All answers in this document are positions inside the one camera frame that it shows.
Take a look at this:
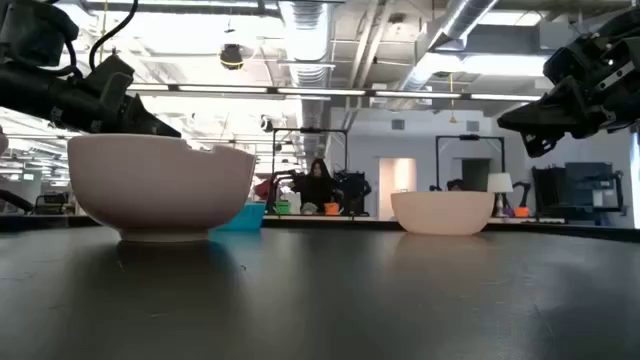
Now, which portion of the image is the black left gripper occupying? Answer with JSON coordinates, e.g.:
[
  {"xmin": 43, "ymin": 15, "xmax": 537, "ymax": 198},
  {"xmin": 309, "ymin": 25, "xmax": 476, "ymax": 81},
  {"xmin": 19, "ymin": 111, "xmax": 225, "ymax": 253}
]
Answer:
[{"xmin": 81, "ymin": 53, "xmax": 183, "ymax": 139}]

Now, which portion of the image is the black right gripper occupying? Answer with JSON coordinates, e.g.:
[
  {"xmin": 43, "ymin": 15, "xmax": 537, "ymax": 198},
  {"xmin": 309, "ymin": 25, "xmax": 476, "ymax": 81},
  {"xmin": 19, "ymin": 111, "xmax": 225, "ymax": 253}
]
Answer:
[{"xmin": 496, "ymin": 8, "xmax": 640, "ymax": 159}]

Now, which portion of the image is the large pink bowl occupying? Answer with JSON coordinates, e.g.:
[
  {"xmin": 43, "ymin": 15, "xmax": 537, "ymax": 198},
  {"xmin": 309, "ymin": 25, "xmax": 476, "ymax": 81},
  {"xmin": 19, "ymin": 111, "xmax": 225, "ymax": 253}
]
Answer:
[{"xmin": 67, "ymin": 132, "xmax": 257, "ymax": 244}]

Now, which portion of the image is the blue bowl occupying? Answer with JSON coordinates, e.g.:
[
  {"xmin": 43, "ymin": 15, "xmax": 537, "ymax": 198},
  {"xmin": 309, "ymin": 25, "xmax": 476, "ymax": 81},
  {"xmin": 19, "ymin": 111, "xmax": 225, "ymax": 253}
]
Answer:
[{"xmin": 212, "ymin": 201, "xmax": 268, "ymax": 233}]

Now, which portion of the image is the pale peach bowl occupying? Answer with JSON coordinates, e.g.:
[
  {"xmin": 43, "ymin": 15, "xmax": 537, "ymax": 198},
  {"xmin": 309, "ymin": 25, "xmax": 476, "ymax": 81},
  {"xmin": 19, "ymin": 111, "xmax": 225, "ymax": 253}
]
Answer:
[{"xmin": 390, "ymin": 190, "xmax": 496, "ymax": 237}]

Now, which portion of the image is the black equipment rack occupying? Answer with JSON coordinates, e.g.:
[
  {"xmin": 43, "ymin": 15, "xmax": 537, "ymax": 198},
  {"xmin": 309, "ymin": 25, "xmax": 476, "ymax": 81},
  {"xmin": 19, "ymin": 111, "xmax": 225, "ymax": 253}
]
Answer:
[{"xmin": 530, "ymin": 161, "xmax": 627, "ymax": 222}]

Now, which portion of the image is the white table lamp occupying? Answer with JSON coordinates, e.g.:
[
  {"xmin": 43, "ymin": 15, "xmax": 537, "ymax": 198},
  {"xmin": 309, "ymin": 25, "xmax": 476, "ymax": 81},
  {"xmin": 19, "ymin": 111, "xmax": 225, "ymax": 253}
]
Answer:
[{"xmin": 486, "ymin": 172, "xmax": 515, "ymax": 219}]

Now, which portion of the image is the long ceiling light strip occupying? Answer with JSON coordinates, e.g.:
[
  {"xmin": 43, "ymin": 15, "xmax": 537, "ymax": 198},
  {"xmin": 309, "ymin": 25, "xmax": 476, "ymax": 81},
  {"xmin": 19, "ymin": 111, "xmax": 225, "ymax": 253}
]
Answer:
[{"xmin": 127, "ymin": 83, "xmax": 544, "ymax": 103}]

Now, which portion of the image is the black workstation frame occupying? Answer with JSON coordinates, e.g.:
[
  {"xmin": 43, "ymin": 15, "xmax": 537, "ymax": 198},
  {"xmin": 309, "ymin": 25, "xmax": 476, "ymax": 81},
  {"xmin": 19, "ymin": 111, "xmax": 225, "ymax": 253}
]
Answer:
[
  {"xmin": 271, "ymin": 127, "xmax": 350, "ymax": 217},
  {"xmin": 435, "ymin": 133, "xmax": 507, "ymax": 192}
]

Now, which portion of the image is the black ceiling dome camera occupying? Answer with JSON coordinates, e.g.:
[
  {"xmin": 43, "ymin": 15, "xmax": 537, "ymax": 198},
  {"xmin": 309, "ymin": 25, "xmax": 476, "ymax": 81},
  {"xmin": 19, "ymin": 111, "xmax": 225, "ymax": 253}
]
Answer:
[{"xmin": 219, "ymin": 43, "xmax": 245, "ymax": 72}]

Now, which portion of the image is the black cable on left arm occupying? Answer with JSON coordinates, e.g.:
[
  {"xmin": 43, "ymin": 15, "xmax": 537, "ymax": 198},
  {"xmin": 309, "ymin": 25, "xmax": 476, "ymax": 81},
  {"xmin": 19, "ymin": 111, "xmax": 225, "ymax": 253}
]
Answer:
[{"xmin": 88, "ymin": 0, "xmax": 140, "ymax": 72}]

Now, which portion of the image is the silver ceiling air duct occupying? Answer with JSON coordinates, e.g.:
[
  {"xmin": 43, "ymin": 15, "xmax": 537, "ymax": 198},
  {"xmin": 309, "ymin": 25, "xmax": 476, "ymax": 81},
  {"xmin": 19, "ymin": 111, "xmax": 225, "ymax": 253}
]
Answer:
[{"xmin": 397, "ymin": 0, "xmax": 501, "ymax": 94}]

